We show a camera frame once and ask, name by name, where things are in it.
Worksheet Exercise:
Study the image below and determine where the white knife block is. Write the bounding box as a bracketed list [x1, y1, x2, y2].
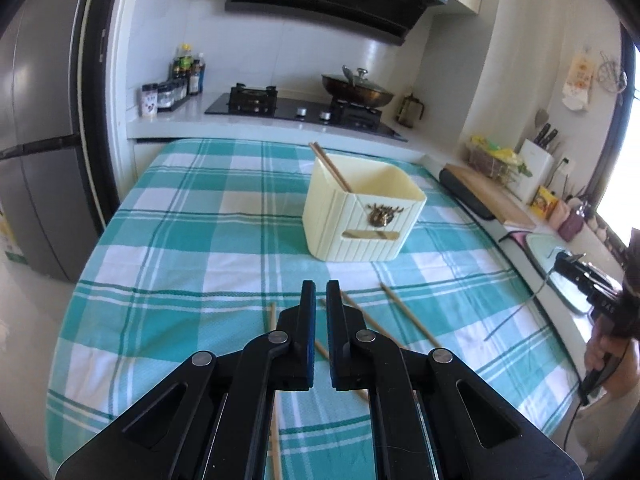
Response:
[515, 139, 556, 204]

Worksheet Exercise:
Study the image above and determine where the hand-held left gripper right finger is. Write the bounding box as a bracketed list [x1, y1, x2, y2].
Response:
[326, 280, 583, 480]

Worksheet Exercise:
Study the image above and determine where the black rack of spice jars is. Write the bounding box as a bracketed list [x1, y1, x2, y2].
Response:
[156, 79, 194, 113]

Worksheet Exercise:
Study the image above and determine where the cream ribbed utensil holder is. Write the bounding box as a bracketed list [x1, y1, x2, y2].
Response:
[302, 155, 427, 264]

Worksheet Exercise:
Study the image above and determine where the dark glass pitcher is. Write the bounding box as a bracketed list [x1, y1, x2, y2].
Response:
[397, 92, 426, 130]

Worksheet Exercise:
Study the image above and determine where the pale green lid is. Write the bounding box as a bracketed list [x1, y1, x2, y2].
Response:
[525, 232, 608, 317]

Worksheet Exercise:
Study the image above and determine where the hanging metal wire rack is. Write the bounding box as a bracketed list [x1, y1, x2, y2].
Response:
[597, 51, 629, 94]

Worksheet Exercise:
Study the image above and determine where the yellow-capped sauce bottle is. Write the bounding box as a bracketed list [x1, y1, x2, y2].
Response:
[177, 44, 194, 87]

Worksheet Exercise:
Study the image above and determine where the grey steel refrigerator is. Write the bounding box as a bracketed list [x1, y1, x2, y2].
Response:
[0, 0, 108, 283]

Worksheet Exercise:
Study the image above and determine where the wire basket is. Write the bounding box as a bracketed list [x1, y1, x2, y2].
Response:
[467, 144, 526, 181]

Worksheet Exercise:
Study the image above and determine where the person's right hand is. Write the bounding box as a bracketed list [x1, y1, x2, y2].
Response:
[584, 332, 632, 376]

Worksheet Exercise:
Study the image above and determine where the black gas stove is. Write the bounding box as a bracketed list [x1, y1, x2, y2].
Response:
[204, 84, 408, 142]

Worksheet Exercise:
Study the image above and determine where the person's right forearm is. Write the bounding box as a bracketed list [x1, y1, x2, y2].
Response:
[602, 340, 640, 413]

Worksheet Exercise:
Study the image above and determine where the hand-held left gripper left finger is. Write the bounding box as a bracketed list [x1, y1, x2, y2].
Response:
[55, 280, 317, 480]

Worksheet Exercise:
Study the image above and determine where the yellow green vegetable bag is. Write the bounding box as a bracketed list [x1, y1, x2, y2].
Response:
[470, 135, 529, 171]

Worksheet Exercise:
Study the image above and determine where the black window frame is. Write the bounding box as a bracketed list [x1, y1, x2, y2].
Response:
[592, 25, 640, 227]

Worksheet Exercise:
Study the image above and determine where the printed hanging bag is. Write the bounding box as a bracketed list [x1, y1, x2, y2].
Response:
[562, 52, 594, 111]

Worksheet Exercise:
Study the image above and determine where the black cable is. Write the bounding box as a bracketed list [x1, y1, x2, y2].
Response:
[564, 400, 590, 463]

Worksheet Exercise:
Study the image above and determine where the glass wok lid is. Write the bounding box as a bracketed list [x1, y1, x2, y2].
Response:
[342, 65, 394, 96]

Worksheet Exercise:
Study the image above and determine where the wooden cutting board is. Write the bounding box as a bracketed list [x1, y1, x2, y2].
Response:
[444, 162, 537, 228]

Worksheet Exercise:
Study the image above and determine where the black door frame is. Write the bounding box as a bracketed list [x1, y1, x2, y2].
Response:
[74, 0, 142, 233]

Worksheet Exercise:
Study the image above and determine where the single wooden chopstick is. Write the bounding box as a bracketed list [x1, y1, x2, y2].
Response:
[380, 282, 442, 349]
[308, 143, 351, 193]
[268, 302, 282, 480]
[341, 291, 401, 347]
[320, 298, 369, 402]
[314, 141, 354, 192]

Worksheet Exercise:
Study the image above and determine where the dark wok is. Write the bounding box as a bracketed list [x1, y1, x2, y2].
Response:
[321, 65, 396, 109]

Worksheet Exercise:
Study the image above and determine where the teal checked tablecloth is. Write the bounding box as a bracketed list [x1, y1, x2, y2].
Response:
[46, 138, 581, 480]

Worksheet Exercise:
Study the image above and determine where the yellow printed carton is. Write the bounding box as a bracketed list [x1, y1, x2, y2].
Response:
[0, 207, 29, 264]

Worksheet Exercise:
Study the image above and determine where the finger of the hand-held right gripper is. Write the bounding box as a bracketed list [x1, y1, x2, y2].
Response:
[555, 254, 608, 286]
[559, 266, 603, 306]

